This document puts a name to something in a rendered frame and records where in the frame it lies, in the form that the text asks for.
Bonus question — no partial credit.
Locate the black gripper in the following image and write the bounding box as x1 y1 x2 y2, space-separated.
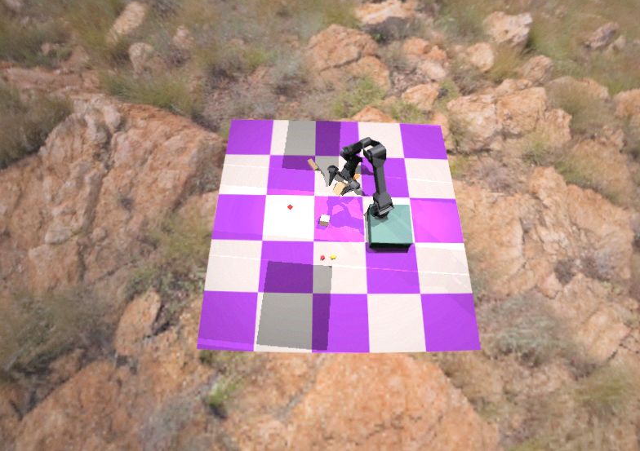
327 163 361 196

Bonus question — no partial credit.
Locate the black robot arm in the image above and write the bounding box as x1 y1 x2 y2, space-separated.
340 137 394 219

